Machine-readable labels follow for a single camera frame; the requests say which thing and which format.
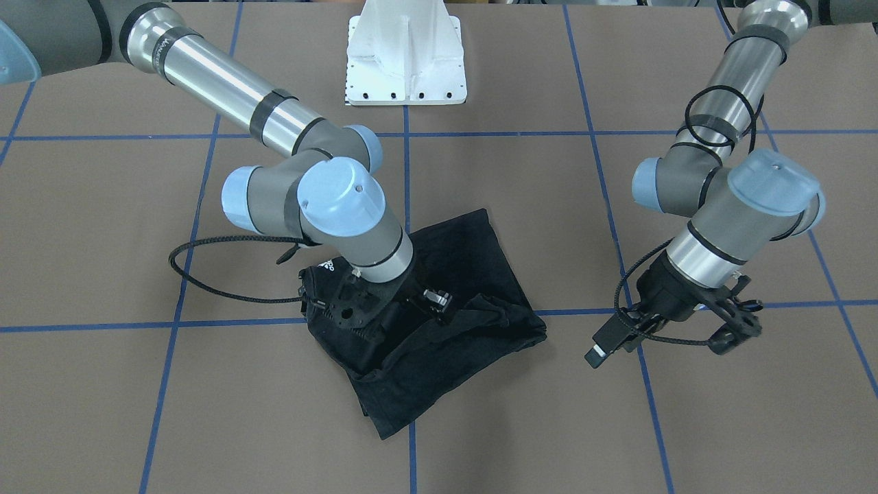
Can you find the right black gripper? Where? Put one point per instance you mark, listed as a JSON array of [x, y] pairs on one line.
[[435, 300]]

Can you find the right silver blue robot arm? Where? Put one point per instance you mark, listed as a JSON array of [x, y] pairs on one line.
[[105, 169]]

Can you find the brown paper table cover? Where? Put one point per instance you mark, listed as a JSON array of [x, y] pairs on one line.
[[563, 104]]

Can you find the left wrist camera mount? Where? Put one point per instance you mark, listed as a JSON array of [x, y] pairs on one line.
[[740, 322]]

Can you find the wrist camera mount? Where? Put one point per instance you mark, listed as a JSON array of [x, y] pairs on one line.
[[740, 322], [340, 307]]

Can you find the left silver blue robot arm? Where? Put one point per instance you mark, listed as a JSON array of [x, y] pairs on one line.
[[731, 212]]

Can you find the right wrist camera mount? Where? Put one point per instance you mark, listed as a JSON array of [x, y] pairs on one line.
[[340, 307]]

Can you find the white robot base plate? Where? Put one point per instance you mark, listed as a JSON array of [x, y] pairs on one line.
[[405, 52]]

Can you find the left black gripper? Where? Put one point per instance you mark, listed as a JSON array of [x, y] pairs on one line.
[[664, 287]]

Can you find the black printed t-shirt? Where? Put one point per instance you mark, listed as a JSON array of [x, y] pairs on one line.
[[421, 360]]

